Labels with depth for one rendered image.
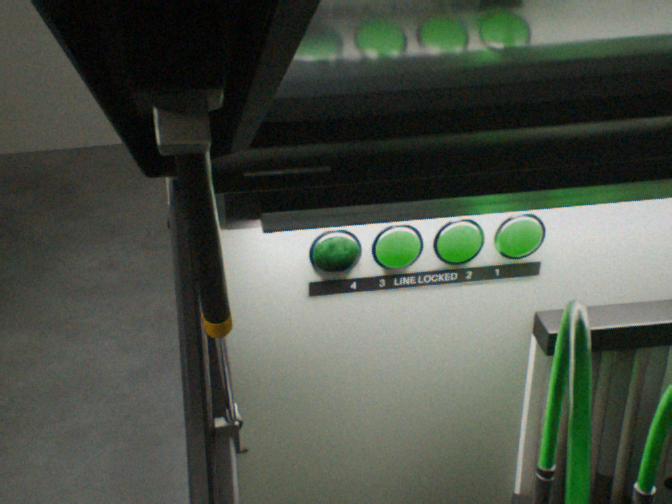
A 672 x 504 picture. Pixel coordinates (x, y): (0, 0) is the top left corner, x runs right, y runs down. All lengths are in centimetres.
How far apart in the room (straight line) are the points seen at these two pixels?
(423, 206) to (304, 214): 11
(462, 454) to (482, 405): 7
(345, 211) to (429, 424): 30
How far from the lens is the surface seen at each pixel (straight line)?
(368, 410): 99
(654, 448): 95
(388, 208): 83
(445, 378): 99
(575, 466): 62
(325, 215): 82
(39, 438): 289
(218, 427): 78
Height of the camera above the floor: 182
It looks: 30 degrees down
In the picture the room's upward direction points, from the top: straight up
